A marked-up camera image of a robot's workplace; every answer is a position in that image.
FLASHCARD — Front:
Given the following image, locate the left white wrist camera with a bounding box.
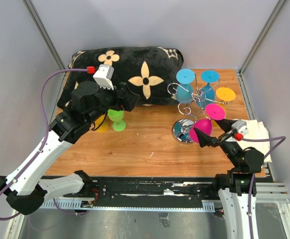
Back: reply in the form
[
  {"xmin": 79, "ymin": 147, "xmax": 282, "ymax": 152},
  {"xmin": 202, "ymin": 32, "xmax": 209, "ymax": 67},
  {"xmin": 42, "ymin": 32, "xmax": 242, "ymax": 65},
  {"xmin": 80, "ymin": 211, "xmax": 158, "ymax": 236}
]
[{"xmin": 86, "ymin": 64, "xmax": 114, "ymax": 90}]

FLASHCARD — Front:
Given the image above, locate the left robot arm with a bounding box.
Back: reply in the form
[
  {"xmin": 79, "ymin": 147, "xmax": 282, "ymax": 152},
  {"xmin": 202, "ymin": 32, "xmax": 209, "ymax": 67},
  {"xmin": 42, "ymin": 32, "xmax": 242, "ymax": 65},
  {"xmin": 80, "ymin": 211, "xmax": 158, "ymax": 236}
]
[{"xmin": 0, "ymin": 81, "xmax": 140, "ymax": 215}]

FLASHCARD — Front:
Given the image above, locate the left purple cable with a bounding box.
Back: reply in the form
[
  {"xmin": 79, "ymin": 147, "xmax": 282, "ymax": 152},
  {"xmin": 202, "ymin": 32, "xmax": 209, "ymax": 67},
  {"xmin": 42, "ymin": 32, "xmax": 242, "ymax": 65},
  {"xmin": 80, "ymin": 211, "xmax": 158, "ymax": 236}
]
[{"xmin": 0, "ymin": 67, "xmax": 90, "ymax": 230}]

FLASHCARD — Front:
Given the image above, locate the black floral plush pillow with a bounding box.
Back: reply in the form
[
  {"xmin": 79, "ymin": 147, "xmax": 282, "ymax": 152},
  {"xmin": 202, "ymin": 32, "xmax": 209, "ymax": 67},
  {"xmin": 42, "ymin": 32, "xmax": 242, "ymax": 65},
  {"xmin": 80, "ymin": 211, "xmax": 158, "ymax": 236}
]
[{"xmin": 68, "ymin": 46, "xmax": 184, "ymax": 106}]

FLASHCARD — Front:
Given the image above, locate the right aluminium frame post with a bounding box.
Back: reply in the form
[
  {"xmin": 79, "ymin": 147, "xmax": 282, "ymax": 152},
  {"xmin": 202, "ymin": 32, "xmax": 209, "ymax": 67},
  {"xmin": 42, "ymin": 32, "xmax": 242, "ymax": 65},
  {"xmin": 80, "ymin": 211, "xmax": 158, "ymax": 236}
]
[{"xmin": 239, "ymin": 0, "xmax": 289, "ymax": 75}]

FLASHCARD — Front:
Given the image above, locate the yellow plastic goblet front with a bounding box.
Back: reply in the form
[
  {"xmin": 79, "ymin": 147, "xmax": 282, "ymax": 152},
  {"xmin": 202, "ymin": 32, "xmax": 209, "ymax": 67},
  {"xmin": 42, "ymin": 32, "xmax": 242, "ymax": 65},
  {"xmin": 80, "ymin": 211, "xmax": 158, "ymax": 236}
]
[{"xmin": 206, "ymin": 87, "xmax": 236, "ymax": 128}]

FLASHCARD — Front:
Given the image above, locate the magenta plastic goblet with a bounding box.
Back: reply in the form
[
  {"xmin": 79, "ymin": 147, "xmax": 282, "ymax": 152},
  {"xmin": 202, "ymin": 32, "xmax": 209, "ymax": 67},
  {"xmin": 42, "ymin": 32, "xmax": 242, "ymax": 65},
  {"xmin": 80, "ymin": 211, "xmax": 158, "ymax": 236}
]
[{"xmin": 189, "ymin": 104, "xmax": 226, "ymax": 143}]

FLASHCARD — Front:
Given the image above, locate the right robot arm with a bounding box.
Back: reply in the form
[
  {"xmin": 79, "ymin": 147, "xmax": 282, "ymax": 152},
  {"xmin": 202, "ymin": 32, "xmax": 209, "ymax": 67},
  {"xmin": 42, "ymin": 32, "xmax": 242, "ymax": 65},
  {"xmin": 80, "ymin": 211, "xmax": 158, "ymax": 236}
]
[{"xmin": 193, "ymin": 119, "xmax": 264, "ymax": 239}]

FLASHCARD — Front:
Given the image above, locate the chrome wine glass rack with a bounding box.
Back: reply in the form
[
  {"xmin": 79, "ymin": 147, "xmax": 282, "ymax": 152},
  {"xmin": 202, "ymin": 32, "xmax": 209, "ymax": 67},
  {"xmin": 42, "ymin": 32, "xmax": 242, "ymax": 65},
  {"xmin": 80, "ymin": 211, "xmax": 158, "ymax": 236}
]
[{"xmin": 167, "ymin": 74, "xmax": 220, "ymax": 144}]

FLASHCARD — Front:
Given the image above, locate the white folded cloth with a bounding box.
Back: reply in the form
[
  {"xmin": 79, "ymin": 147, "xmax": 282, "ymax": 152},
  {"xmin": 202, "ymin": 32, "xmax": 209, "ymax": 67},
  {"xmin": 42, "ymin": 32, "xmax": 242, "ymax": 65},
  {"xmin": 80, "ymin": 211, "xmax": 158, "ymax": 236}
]
[{"xmin": 238, "ymin": 119, "xmax": 270, "ymax": 155}]

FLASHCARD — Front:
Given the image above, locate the blue plastic goblet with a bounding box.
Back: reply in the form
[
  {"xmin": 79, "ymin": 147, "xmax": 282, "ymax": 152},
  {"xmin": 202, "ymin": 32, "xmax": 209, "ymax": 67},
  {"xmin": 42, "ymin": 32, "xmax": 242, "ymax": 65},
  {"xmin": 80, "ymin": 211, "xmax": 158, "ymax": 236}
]
[
  {"xmin": 196, "ymin": 70, "xmax": 220, "ymax": 108},
  {"xmin": 176, "ymin": 69, "xmax": 195, "ymax": 103}
]

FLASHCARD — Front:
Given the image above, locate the aluminium frame post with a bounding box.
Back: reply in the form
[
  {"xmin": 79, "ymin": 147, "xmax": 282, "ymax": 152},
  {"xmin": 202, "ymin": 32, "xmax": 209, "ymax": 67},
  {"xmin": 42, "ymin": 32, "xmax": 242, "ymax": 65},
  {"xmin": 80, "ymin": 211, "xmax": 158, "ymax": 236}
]
[
  {"xmin": 239, "ymin": 0, "xmax": 289, "ymax": 75},
  {"xmin": 22, "ymin": 0, "xmax": 67, "ymax": 73}
]

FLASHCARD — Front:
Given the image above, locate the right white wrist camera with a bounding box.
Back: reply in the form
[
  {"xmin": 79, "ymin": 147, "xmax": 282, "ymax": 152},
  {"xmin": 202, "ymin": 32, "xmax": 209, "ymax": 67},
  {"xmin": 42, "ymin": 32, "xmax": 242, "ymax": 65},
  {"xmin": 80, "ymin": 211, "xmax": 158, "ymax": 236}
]
[{"xmin": 231, "ymin": 119, "xmax": 249, "ymax": 141}]

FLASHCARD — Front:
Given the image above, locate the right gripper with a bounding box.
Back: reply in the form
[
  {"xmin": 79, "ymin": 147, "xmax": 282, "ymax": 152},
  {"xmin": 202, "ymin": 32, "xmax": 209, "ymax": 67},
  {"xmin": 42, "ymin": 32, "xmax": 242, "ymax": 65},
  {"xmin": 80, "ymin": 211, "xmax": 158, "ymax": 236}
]
[{"xmin": 194, "ymin": 115, "xmax": 242, "ymax": 169}]

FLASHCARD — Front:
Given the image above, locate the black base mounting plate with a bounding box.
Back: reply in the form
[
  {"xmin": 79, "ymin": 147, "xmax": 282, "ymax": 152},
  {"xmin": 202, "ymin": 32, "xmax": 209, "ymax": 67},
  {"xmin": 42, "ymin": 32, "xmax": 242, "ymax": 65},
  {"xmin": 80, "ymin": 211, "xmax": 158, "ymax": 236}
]
[{"xmin": 57, "ymin": 176, "xmax": 243, "ymax": 210}]

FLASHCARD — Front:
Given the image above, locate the green plastic goblet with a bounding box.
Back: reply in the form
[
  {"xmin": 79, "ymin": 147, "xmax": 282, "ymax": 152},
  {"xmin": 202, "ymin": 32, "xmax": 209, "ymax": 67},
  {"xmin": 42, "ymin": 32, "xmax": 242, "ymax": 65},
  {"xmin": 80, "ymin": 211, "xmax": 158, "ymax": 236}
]
[{"xmin": 108, "ymin": 110, "xmax": 126, "ymax": 131}]

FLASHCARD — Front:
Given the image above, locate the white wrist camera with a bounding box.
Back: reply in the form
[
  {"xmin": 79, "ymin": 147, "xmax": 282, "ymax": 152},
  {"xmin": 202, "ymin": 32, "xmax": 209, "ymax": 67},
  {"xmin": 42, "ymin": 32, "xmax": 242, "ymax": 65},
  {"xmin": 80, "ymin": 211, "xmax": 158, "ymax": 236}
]
[
  {"xmin": 231, "ymin": 119, "xmax": 249, "ymax": 141},
  {"xmin": 86, "ymin": 64, "xmax": 114, "ymax": 90}
]

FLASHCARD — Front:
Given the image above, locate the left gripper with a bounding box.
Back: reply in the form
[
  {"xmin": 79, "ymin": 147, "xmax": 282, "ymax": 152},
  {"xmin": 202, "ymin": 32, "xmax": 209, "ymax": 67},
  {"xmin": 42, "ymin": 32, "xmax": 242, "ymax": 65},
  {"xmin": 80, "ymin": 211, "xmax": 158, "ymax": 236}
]
[{"xmin": 86, "ymin": 81, "xmax": 140, "ymax": 124}]

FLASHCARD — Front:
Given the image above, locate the yellow plastic goblet rear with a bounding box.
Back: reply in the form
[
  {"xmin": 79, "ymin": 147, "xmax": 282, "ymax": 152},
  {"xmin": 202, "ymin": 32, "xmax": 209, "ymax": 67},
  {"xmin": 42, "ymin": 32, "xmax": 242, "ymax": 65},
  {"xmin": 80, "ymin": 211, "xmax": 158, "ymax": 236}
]
[{"xmin": 95, "ymin": 115, "xmax": 109, "ymax": 133}]

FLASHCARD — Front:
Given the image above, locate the left aluminium frame post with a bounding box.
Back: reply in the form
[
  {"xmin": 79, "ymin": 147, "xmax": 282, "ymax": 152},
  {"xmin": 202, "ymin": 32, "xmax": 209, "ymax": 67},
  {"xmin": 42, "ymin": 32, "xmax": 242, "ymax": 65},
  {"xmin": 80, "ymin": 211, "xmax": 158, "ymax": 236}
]
[{"xmin": 22, "ymin": 0, "xmax": 67, "ymax": 73}]

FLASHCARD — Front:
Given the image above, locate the yellow plastic goblet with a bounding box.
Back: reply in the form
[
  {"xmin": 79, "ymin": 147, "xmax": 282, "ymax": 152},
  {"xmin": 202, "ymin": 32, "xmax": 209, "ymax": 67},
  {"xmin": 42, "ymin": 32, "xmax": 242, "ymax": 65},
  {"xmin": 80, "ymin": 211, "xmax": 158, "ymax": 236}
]
[
  {"xmin": 95, "ymin": 115, "xmax": 109, "ymax": 133},
  {"xmin": 206, "ymin": 87, "xmax": 236, "ymax": 128}
]

